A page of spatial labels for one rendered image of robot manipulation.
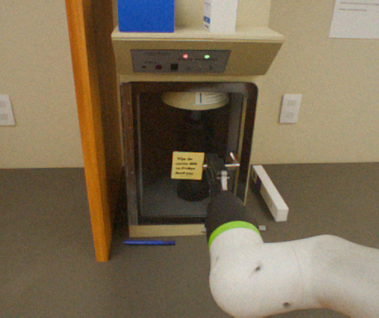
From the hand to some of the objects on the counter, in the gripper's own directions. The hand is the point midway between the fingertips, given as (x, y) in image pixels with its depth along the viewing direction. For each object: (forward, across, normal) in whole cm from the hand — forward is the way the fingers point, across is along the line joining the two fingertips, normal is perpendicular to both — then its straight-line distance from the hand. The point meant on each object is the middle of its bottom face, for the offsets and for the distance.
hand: (212, 166), depth 83 cm
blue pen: (+2, -26, +16) cm, 30 cm away
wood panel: (+21, -26, +28) cm, 43 cm away
